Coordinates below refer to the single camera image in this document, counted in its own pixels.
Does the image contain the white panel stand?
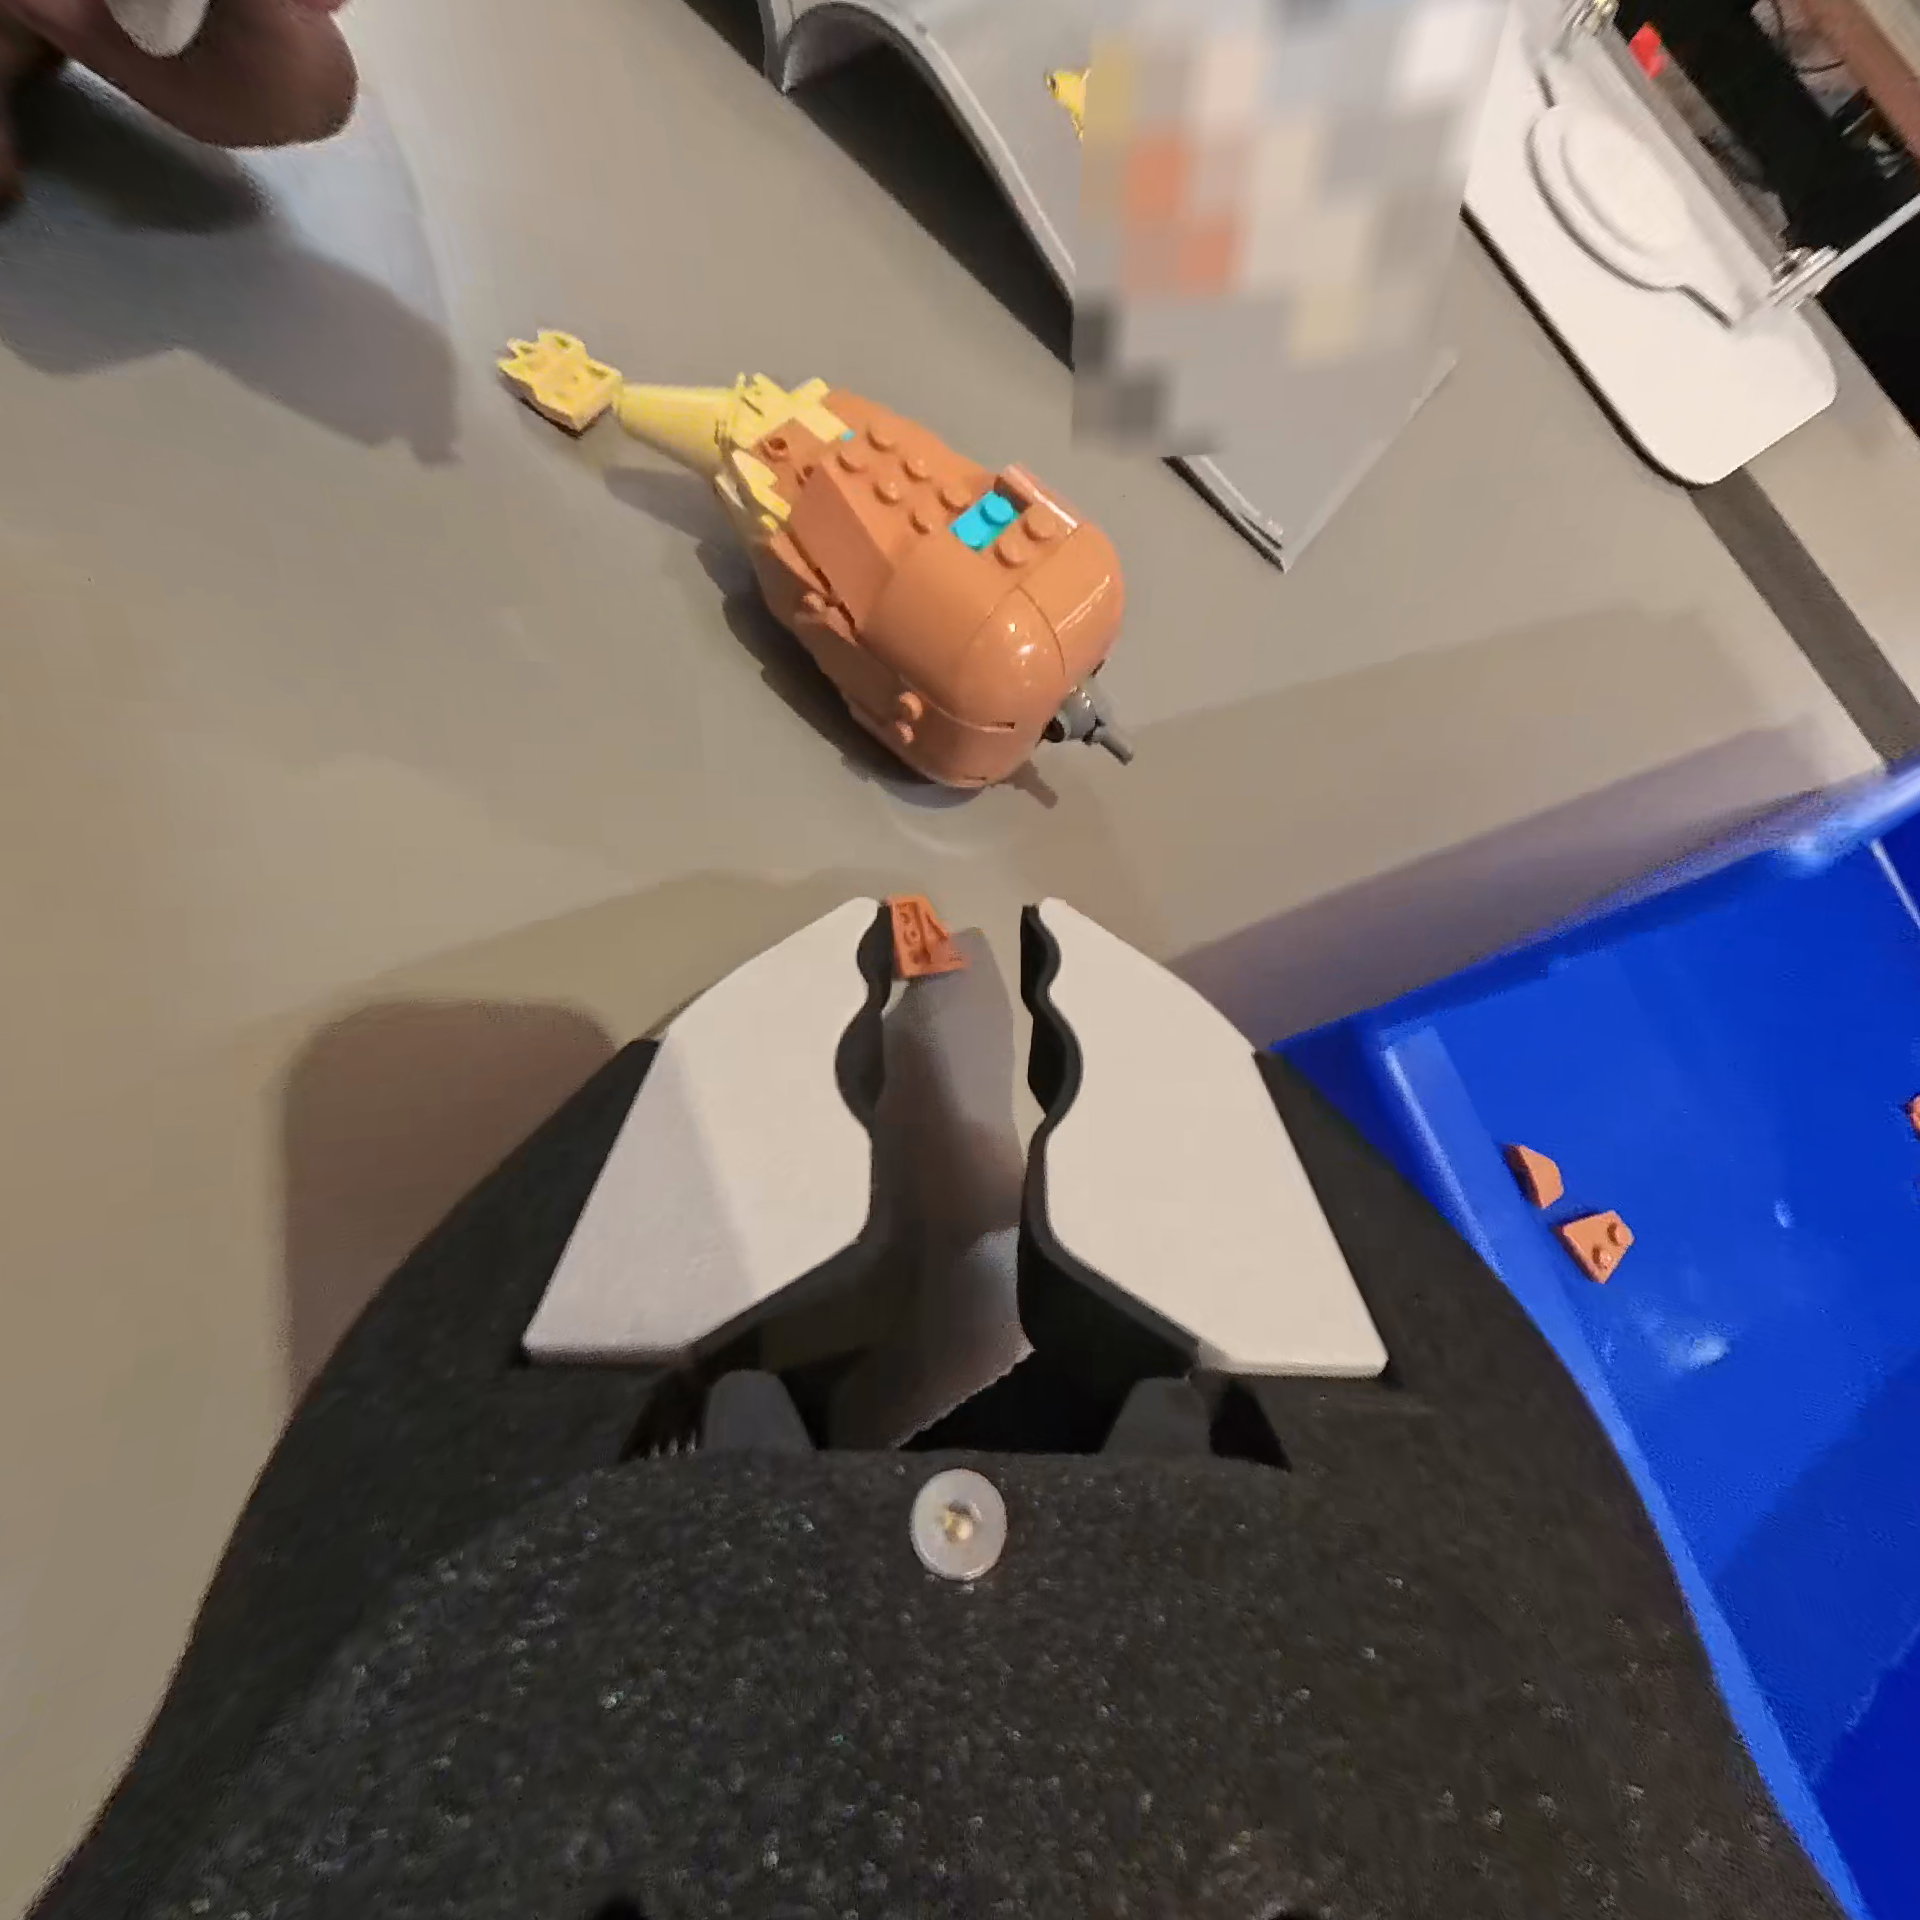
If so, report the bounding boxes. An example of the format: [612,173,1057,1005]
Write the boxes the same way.
[1463,0,1920,486]

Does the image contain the grey instruction booklet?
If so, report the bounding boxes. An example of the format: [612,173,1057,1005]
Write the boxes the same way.
[756,0,1466,572]

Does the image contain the person's left hand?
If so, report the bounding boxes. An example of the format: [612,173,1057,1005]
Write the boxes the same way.
[0,0,362,197]

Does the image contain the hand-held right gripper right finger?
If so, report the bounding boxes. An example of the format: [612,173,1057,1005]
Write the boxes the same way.
[1018,897,1392,1380]

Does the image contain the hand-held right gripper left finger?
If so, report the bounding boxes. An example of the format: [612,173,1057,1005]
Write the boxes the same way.
[521,897,896,1367]

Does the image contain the orange toy brick model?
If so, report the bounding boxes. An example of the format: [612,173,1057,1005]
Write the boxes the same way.
[615,374,1135,788]

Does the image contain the blue plastic bin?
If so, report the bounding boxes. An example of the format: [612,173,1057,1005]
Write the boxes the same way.
[1276,766,1920,1920]

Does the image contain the tan brick assembly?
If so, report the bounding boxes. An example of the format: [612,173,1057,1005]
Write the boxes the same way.
[499,330,623,434]

